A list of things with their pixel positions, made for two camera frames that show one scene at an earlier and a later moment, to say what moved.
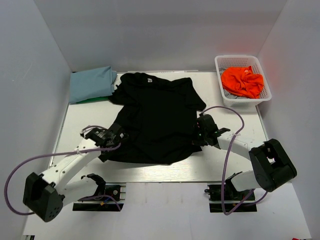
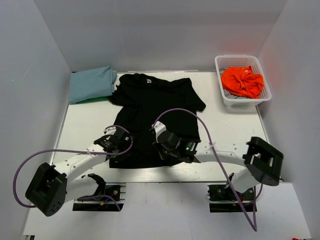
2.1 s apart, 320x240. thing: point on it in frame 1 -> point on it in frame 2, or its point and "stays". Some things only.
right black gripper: [196, 140] -> [159, 149]
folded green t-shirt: [102, 98] stays
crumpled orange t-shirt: [241, 81] stays
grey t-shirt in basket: [229, 96] stays
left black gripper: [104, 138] -> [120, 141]
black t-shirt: [159, 116] stays
